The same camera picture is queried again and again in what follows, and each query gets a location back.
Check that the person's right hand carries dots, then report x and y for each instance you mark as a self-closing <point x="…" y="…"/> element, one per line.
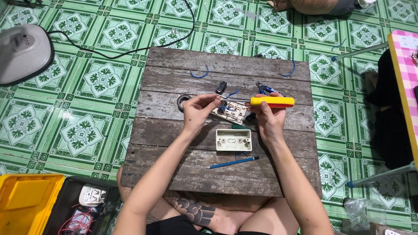
<point x="269" y="120"/>

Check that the person's left hand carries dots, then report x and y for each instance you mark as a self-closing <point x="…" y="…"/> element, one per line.
<point x="196" y="112"/>

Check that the white switch plate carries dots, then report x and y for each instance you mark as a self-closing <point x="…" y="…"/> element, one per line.
<point x="233" y="112"/>

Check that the black electrical tape roll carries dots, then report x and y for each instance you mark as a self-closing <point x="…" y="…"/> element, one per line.
<point x="180" y="101"/>

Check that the white plastic junction box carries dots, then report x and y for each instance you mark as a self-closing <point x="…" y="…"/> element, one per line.
<point x="233" y="140"/>

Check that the weathered wooden board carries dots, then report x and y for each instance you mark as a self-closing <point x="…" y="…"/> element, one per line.
<point x="183" y="153"/>

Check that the blue pencil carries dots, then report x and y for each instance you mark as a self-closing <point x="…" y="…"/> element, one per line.
<point x="232" y="162"/>

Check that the person's tattooed legs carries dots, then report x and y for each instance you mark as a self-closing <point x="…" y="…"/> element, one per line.
<point x="196" y="209"/>

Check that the metal table leg blue cap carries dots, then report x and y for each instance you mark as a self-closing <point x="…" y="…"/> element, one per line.
<point x="378" y="176"/>
<point x="359" y="52"/>

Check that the person's black shorts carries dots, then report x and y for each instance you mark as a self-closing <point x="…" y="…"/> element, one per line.
<point x="176" y="228"/>

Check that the clear plastic bag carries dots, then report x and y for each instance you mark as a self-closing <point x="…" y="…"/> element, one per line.
<point x="362" y="212"/>

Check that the white socket insert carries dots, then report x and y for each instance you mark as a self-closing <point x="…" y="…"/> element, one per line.
<point x="93" y="195"/>

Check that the pink checked table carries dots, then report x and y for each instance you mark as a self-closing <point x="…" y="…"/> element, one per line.
<point x="406" y="81"/>

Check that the wooden plank piece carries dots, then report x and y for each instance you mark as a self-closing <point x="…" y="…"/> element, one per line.
<point x="385" y="230"/>

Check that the grey appliance base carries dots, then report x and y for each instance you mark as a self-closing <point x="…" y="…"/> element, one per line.
<point x="23" y="55"/>

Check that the yellow black toolbox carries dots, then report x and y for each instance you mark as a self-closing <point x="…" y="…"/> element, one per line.
<point x="29" y="202"/>

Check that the small black switch part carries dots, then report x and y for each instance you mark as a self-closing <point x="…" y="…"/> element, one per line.
<point x="250" y="117"/>

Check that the black switch module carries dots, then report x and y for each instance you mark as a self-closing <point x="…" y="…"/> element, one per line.
<point x="221" y="87"/>

